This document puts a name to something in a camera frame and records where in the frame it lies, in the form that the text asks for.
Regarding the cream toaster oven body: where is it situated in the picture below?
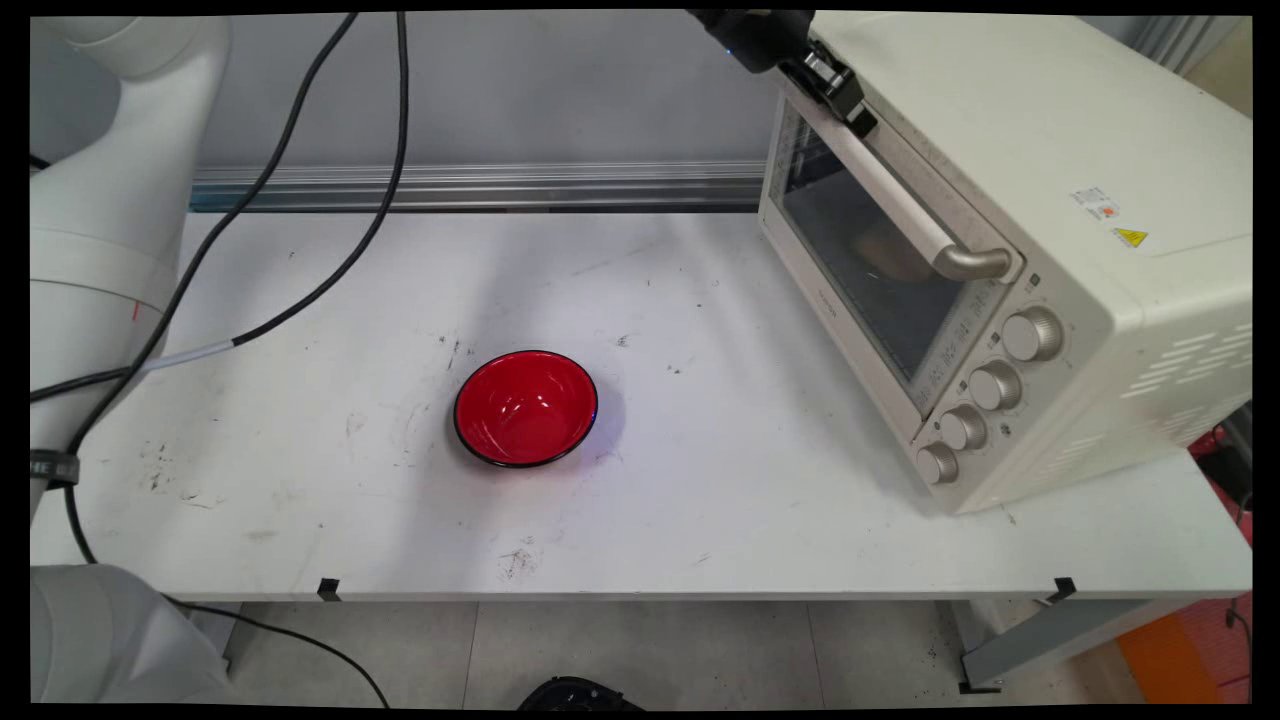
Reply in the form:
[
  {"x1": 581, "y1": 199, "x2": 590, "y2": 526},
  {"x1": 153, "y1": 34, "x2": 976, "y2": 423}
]
[{"x1": 757, "y1": 12, "x2": 1253, "y2": 516}]

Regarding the black cable with white sleeve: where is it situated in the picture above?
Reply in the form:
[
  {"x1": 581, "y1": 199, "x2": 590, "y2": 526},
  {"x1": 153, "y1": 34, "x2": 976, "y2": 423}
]
[{"x1": 30, "y1": 12, "x2": 411, "y2": 403}]

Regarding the oven glass door with handle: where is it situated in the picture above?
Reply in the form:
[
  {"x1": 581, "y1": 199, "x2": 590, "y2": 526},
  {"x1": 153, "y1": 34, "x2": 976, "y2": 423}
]
[{"x1": 757, "y1": 85, "x2": 1026, "y2": 441}]

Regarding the aluminium rail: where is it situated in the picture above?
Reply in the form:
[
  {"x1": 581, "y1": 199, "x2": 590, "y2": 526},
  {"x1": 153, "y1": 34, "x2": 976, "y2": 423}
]
[{"x1": 190, "y1": 160, "x2": 767, "y2": 214}]

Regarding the black object on floor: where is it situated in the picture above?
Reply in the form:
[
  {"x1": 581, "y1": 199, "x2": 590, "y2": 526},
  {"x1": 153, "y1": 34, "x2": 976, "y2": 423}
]
[{"x1": 516, "y1": 676, "x2": 646, "y2": 712}]

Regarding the large silver oven knob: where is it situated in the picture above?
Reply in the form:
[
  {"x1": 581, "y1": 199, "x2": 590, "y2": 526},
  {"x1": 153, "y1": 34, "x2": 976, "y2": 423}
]
[{"x1": 1001, "y1": 305, "x2": 1065, "y2": 363}]

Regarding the red bowl with black rim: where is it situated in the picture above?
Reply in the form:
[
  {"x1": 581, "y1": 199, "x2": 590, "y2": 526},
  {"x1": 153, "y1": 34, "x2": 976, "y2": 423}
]
[{"x1": 454, "y1": 350, "x2": 599, "y2": 469}]

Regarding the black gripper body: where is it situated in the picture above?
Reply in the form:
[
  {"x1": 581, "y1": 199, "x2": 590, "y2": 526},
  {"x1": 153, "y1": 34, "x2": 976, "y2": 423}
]
[{"x1": 688, "y1": 10, "x2": 817, "y2": 74}]

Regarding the black cable strap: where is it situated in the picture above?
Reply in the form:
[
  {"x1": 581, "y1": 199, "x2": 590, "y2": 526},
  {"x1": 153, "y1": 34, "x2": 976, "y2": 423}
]
[{"x1": 30, "y1": 451, "x2": 81, "y2": 489}]

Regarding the brown bread inside oven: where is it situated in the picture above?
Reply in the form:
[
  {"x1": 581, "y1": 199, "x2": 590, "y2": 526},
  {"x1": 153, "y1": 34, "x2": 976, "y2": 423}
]
[{"x1": 853, "y1": 218, "x2": 943, "y2": 287}]

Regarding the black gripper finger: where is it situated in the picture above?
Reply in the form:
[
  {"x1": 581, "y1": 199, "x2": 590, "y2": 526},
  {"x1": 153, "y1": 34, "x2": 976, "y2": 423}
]
[
  {"x1": 828, "y1": 72, "x2": 880, "y2": 139},
  {"x1": 800, "y1": 45, "x2": 853, "y2": 101}
]

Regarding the red object with cables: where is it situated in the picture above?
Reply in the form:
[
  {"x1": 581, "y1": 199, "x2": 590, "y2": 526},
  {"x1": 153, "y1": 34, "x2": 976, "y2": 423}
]
[{"x1": 1188, "y1": 405, "x2": 1253, "y2": 547}]

